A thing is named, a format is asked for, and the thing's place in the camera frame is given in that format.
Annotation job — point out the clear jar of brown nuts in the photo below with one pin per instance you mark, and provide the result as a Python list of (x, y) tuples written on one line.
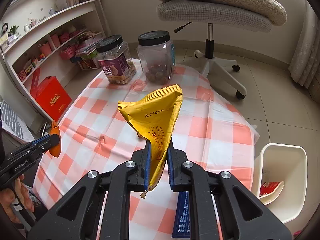
[(156, 62)]

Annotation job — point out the person's left hand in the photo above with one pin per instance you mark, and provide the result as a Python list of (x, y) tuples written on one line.
[(22, 197)]

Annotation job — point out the orange peel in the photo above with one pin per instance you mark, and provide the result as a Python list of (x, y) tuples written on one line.
[(55, 130)]

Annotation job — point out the pile of papers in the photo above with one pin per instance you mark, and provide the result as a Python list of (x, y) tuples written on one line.
[(87, 45)]

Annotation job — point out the red gift box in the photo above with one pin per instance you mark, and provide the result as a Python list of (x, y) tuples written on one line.
[(53, 100)]

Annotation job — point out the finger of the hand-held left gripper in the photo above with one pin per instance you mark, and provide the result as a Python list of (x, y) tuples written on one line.
[(37, 142), (50, 145)]

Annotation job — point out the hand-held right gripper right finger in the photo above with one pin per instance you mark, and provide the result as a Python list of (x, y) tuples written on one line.
[(170, 170)]

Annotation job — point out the blue printed packet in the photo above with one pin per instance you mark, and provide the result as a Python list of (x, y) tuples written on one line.
[(182, 215)]

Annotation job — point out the crushed red noodle cup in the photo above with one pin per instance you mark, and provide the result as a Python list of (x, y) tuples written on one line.
[(271, 188)]

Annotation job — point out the white bookshelf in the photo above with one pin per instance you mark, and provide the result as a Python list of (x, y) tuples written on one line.
[(50, 22)]

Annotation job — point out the white trash bin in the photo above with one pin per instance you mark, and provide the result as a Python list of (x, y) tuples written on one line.
[(287, 160)]

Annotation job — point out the yellow snack wrapper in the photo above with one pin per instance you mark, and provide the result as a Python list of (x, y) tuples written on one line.
[(155, 112)]

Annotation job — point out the grey striped bedding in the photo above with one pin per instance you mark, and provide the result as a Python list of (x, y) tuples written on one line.
[(15, 122)]

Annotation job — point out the pink checkered tablecloth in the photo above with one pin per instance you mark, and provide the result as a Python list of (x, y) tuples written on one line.
[(100, 120)]

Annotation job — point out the small potted plant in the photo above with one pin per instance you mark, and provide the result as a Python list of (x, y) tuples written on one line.
[(13, 31)]

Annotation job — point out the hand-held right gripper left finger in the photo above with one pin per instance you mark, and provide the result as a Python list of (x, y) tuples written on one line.
[(148, 167)]

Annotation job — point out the nut jar with purple label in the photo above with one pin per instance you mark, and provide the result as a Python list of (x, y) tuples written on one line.
[(116, 65)]

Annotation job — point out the pink plastic basket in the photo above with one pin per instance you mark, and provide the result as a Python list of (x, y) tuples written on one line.
[(68, 53)]

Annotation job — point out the beige curtain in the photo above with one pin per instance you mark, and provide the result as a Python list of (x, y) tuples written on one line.
[(305, 55)]

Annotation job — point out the white swivel office chair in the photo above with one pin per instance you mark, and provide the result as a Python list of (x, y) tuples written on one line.
[(212, 65)]

